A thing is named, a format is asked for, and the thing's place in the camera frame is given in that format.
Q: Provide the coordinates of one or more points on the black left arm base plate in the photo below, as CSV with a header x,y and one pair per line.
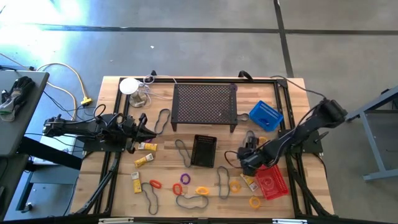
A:
x,y
93,146

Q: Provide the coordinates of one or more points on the silver frame bracket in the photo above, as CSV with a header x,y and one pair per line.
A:
x,y
289,221
115,221

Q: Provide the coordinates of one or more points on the black perforated metal shelf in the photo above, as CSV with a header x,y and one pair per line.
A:
x,y
203,104

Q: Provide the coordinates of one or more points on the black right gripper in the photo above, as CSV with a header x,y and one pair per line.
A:
x,y
256,157

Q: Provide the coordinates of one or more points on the blue plastic basket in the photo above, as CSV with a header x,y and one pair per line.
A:
x,y
265,113

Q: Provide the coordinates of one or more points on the red plastic basket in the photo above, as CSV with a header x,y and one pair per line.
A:
x,y
280,193

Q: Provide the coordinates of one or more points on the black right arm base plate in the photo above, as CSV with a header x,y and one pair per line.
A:
x,y
314,146

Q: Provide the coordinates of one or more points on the black plastic basket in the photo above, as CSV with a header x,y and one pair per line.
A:
x,y
203,152

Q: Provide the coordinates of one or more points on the grey metal table leg frame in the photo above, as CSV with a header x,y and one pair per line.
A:
x,y
370,140

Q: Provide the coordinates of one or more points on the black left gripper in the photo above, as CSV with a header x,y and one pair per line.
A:
x,y
133,132

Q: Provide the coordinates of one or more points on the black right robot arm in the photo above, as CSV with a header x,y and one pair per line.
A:
x,y
311,124

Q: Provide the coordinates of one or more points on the white lamp with wooden base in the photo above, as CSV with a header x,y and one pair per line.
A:
x,y
129,85

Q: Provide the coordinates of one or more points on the black table clamp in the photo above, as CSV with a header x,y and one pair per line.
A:
x,y
245,74
152,74

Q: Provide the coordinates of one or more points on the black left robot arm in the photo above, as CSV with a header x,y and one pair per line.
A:
x,y
77,127

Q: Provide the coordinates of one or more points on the grey side table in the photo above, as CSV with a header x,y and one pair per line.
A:
x,y
28,124

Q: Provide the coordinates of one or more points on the black work gloves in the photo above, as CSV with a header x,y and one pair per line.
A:
x,y
18,90

